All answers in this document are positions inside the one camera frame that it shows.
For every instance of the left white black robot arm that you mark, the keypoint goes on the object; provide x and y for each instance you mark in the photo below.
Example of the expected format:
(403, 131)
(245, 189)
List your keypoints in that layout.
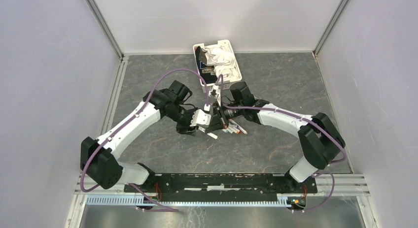
(99, 157)

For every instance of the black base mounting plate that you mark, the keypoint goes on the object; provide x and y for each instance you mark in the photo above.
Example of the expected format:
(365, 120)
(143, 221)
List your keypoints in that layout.
(226, 187)

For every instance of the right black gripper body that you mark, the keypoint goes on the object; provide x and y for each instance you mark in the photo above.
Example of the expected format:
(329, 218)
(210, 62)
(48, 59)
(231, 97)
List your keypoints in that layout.
(223, 114)

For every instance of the white plastic basket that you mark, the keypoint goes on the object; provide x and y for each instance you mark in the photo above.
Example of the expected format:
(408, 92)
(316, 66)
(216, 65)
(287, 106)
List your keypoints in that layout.
(226, 83)

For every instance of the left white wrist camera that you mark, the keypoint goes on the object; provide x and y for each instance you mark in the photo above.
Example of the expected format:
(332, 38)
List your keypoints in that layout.
(201, 117)

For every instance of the crumpled white cloth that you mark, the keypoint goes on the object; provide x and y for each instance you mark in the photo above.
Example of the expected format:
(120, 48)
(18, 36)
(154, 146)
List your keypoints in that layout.
(223, 60)

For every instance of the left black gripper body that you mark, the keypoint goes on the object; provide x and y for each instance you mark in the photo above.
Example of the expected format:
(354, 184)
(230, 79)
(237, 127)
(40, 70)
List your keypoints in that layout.
(183, 118)

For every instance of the white marker bundle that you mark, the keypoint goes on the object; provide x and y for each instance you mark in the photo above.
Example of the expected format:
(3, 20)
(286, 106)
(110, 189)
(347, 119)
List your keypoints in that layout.
(234, 127)

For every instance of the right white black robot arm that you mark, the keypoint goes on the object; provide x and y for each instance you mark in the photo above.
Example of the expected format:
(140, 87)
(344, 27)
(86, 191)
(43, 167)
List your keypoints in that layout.
(320, 141)

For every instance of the black board in basket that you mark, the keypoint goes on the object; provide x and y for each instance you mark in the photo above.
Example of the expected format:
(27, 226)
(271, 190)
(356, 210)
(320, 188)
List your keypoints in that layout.
(204, 69)

